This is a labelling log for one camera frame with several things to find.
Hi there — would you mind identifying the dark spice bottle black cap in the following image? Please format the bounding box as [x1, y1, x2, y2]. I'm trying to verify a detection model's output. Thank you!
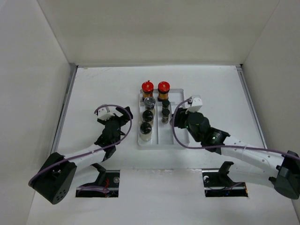
[162, 99, 170, 110]

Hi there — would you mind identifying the white powder bottle black cap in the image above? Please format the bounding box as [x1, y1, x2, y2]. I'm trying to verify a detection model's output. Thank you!
[143, 97, 156, 115]

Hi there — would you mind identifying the red lid sauce jar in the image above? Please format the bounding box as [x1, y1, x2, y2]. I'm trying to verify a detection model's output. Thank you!
[157, 81, 170, 102]
[142, 80, 154, 99]

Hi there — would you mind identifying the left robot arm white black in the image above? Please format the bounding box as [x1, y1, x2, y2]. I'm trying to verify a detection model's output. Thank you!
[28, 104, 133, 205]

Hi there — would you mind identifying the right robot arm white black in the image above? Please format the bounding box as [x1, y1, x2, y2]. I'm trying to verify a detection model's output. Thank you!
[172, 107, 300, 200]

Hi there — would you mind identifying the white compartment tray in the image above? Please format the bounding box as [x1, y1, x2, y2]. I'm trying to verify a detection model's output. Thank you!
[137, 89, 190, 150]

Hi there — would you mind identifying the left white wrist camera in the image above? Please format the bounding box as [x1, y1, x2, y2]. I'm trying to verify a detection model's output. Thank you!
[94, 105, 114, 120]

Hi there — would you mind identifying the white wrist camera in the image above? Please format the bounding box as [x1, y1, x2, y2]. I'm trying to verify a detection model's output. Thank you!
[94, 105, 114, 120]
[187, 95, 203, 113]

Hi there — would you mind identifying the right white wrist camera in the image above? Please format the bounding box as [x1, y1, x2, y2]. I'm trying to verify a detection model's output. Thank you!
[187, 95, 203, 113]

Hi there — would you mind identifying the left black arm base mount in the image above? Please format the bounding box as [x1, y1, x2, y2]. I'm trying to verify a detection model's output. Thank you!
[75, 163, 120, 198]

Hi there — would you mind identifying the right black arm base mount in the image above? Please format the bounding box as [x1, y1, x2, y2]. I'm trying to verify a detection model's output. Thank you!
[202, 161, 248, 197]

